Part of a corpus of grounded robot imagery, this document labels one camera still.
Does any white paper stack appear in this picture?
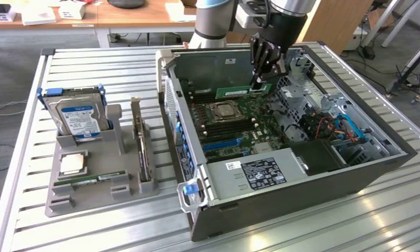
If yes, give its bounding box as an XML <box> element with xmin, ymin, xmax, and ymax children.
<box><xmin>20</xmin><ymin>4</ymin><xmax>57</xmax><ymax>26</ymax></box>

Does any green motherboard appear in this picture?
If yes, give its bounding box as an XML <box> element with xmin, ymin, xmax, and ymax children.
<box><xmin>187</xmin><ymin>86</ymin><xmax>292</xmax><ymax>164</ymax></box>

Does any grey parts rack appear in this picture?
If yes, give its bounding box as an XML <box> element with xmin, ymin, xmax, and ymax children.
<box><xmin>44</xmin><ymin>103</ymin><xmax>161</xmax><ymax>218</ymax></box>

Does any wooden cabinet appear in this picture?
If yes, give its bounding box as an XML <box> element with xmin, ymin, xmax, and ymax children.
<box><xmin>303</xmin><ymin>0</ymin><xmax>376</xmax><ymax>55</ymax></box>

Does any silver perforated disk bay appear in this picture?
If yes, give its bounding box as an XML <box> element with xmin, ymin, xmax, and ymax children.
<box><xmin>275</xmin><ymin>70</ymin><xmax>333</xmax><ymax>139</ymax></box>

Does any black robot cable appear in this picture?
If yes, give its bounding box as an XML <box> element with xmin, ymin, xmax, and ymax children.
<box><xmin>263</xmin><ymin>0</ymin><xmax>273</xmax><ymax>28</ymax></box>

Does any hard disk with blue bracket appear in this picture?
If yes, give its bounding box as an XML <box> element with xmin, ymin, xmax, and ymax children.
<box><xmin>36</xmin><ymin>83</ymin><xmax>108</xmax><ymax>144</ymax></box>

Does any white paper sheet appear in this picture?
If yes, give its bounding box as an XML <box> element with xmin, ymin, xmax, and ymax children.
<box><xmin>165</xmin><ymin>2</ymin><xmax>197</xmax><ymax>23</ymax></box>

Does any blue expansion slot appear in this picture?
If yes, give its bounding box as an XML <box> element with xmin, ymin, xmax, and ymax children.
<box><xmin>201</xmin><ymin>140</ymin><xmax>240</xmax><ymax>151</ymax></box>

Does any blue wire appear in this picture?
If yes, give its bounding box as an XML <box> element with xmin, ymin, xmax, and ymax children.
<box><xmin>335</xmin><ymin>113</ymin><xmax>372</xmax><ymax>144</ymax></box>

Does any white machine box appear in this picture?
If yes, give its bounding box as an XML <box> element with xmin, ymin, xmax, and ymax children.
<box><xmin>343</xmin><ymin>26</ymin><xmax>369</xmax><ymax>52</ymax></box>

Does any grey power supply unit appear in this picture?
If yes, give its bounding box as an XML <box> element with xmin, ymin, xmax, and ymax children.
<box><xmin>199</xmin><ymin>147</ymin><xmax>309</xmax><ymax>207</ymax></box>

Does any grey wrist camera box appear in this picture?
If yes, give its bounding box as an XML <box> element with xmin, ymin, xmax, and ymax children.
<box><xmin>235</xmin><ymin>0</ymin><xmax>276</xmax><ymax>29</ymax></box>

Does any dark round bowl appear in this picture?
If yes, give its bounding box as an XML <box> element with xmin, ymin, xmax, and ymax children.
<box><xmin>108</xmin><ymin>0</ymin><xmax>148</xmax><ymax>8</ymax></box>

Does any silver CPU chip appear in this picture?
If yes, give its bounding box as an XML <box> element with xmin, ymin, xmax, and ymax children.
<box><xmin>60</xmin><ymin>153</ymin><xmax>85</xmax><ymax>176</ymax></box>
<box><xmin>219</xmin><ymin>105</ymin><xmax>236</xmax><ymax>118</ymax></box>

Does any black wheeled stand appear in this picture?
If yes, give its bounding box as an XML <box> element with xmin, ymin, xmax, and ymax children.
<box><xmin>384</xmin><ymin>34</ymin><xmax>420</xmax><ymax>106</ymax></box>

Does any black open PC case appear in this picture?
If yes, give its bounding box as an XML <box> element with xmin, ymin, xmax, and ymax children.
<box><xmin>156</xmin><ymin>41</ymin><xmax>418</xmax><ymax>242</ymax></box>

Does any silver sheet metal disk bay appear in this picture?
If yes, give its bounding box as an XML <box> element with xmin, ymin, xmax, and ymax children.
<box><xmin>331</xmin><ymin>139</ymin><xmax>391</xmax><ymax>169</ymax></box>

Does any red orange wire bundle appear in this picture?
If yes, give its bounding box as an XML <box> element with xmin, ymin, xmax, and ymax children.
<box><xmin>316</xmin><ymin>117</ymin><xmax>357</xmax><ymax>142</ymax></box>

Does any graphics card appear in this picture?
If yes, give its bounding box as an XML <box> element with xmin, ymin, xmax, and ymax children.
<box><xmin>131</xmin><ymin>96</ymin><xmax>155</xmax><ymax>183</ymax></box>

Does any white desk frame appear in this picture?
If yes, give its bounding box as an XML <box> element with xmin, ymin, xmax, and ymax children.
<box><xmin>361</xmin><ymin>0</ymin><xmax>420</xmax><ymax>48</ymax></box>

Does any CPU socket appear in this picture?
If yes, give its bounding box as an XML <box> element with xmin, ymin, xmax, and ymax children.
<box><xmin>208</xmin><ymin>100</ymin><xmax>245</xmax><ymax>124</ymax></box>

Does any green RAM stick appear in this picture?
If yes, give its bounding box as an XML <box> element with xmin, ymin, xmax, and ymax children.
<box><xmin>215</xmin><ymin>83</ymin><xmax>271</xmax><ymax>100</ymax></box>
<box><xmin>53</xmin><ymin>171</ymin><xmax>127</xmax><ymax>186</ymax></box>

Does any small white box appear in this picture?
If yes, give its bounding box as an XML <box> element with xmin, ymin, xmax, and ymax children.
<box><xmin>57</xmin><ymin>4</ymin><xmax>88</xmax><ymax>20</ymax></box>

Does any black expansion slot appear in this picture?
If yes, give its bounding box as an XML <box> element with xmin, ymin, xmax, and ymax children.
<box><xmin>200</xmin><ymin>135</ymin><xmax>240</xmax><ymax>144</ymax></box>

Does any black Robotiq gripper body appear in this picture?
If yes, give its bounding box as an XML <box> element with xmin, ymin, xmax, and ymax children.
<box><xmin>257</xmin><ymin>12</ymin><xmax>308</xmax><ymax>53</ymax></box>

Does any silver chipset heatsink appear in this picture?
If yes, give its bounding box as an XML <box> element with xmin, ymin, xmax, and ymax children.
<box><xmin>253</xmin><ymin>143</ymin><xmax>277</xmax><ymax>155</ymax></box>

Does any metal socket cover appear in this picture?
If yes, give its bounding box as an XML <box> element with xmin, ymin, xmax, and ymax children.
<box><xmin>212</xmin><ymin>102</ymin><xmax>243</xmax><ymax>122</ymax></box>

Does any wooden desk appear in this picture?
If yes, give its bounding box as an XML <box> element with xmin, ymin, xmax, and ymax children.
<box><xmin>96</xmin><ymin>0</ymin><xmax>295</xmax><ymax>49</ymax></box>
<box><xmin>0</xmin><ymin>0</ymin><xmax>99</xmax><ymax>30</ymax></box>

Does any black power adapter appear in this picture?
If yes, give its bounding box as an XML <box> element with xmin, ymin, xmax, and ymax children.
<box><xmin>356</xmin><ymin>46</ymin><xmax>377</xmax><ymax>60</ymax></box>

